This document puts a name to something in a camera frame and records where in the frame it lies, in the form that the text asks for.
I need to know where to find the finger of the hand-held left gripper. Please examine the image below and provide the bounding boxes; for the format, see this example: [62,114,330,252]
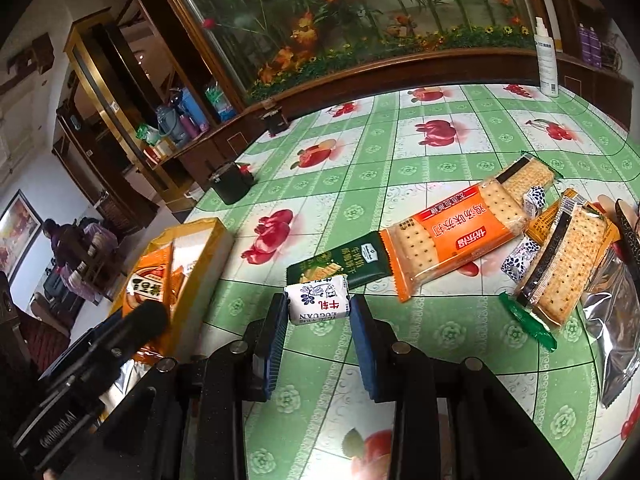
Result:
[92,299,171,357]
[37,312,126,386]

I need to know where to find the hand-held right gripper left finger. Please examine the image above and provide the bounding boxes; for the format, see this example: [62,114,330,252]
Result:
[75,292,290,480]

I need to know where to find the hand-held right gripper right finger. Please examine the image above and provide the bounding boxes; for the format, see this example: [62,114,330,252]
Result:
[349,294,576,480]

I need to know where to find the white milk candy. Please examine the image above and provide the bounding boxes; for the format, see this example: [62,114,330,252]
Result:
[283,274,351,327]

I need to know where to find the yellow orange snack box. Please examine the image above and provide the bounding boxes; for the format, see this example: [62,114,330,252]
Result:
[107,216,236,366]

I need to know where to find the dark patterned small candy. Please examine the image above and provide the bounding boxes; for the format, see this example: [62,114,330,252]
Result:
[501,239,541,281]
[521,185,548,213]

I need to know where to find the red cushioned chair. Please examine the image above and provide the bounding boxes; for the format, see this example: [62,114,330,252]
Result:
[0,270,71,376]

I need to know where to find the dark green snack packet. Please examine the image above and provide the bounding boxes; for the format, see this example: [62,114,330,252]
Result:
[286,230,392,291]

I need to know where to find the orange cracker packet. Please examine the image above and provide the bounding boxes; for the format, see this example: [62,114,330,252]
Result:
[380,180,531,303]

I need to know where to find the large black box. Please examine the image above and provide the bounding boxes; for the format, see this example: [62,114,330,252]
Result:
[207,160,256,206]

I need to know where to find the blue thermos jug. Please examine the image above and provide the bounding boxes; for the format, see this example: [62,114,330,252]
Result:
[155,105,183,146]

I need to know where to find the green-ended clear cracker packet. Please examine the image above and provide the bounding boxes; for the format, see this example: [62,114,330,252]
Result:
[499,205,621,352]

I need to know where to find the blue bottle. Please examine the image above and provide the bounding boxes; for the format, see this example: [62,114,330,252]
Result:
[180,87,208,131]

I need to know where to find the gold framed glass cabinet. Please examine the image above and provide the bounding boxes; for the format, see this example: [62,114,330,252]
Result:
[52,15,201,211]

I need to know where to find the small black box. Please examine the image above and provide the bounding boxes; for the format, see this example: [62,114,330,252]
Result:
[260,105,291,137]

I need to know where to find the orange packet with black stripe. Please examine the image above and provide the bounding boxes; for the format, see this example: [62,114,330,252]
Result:
[525,187,608,248]

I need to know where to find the green plastic pack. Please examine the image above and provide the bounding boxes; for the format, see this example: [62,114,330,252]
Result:
[204,82,238,122]

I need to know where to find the clear cracker packet black stripe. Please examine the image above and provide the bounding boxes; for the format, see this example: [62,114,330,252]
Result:
[492,151,565,211]

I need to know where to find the clear plastic wrapper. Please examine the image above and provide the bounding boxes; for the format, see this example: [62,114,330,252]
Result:
[582,247,640,408]

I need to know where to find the black patterned glasses case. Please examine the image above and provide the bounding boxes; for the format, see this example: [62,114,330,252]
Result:
[612,199,640,267]

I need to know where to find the white spray bottle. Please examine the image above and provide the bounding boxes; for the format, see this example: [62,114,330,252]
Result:
[534,16,561,98]

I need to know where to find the glass case with artificial flowers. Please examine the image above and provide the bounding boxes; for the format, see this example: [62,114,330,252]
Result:
[145,0,556,106]

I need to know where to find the wooden shelf cabinet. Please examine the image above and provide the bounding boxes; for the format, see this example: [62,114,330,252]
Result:
[542,0,636,111]

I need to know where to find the framed wall picture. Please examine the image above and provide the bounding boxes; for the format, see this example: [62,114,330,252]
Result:
[0,190,43,281]

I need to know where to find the tangled cables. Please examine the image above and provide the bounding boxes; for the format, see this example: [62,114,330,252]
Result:
[600,40,623,73]

